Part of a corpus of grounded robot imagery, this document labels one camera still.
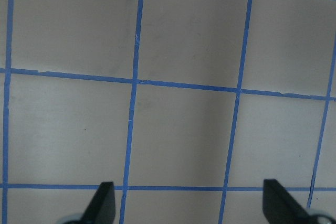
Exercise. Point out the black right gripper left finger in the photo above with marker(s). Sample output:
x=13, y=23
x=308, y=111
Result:
x=101, y=209

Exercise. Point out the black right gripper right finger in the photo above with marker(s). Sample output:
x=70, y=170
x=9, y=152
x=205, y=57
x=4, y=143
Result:
x=280, y=207

